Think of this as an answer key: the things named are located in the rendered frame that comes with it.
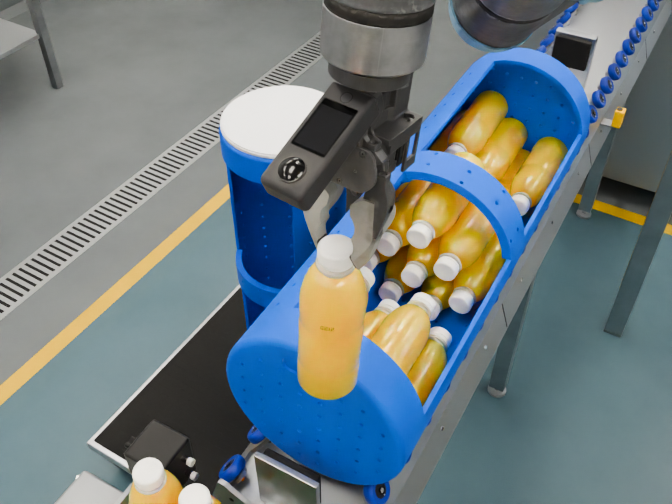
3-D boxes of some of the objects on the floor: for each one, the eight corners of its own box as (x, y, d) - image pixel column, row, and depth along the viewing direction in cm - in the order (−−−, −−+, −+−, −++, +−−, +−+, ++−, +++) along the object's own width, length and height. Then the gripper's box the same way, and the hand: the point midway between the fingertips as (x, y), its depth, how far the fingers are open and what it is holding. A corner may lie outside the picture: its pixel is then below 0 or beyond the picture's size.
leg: (508, 387, 238) (546, 244, 195) (502, 400, 235) (539, 258, 191) (491, 380, 240) (525, 237, 197) (484, 393, 237) (518, 250, 193)
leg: (592, 212, 300) (636, 74, 257) (588, 221, 297) (632, 82, 253) (578, 208, 302) (619, 70, 259) (574, 216, 299) (614, 78, 255)
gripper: (457, 61, 64) (418, 251, 78) (346, 22, 69) (327, 208, 82) (408, 96, 59) (375, 294, 72) (291, 51, 63) (280, 246, 77)
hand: (336, 251), depth 75 cm, fingers closed on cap, 4 cm apart
